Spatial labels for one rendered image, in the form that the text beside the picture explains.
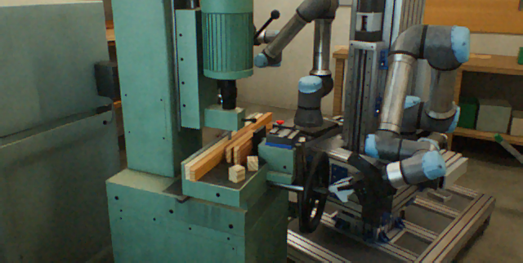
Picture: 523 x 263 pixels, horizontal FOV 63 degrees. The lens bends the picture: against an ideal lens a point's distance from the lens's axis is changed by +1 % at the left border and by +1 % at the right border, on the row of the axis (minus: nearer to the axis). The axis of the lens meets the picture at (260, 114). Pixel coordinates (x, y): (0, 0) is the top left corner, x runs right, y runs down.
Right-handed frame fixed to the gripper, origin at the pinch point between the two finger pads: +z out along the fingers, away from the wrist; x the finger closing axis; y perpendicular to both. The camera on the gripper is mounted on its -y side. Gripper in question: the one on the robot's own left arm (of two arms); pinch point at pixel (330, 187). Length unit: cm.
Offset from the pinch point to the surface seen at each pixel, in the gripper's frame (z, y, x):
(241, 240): 30.2, 3.5, -15.7
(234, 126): 24.8, -30.6, 2.7
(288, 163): 12.8, -11.0, 4.1
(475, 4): -49, -16, 326
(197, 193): 34.1, -17.6, -19.9
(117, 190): 71, -28, -18
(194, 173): 31.1, -24.0, -20.4
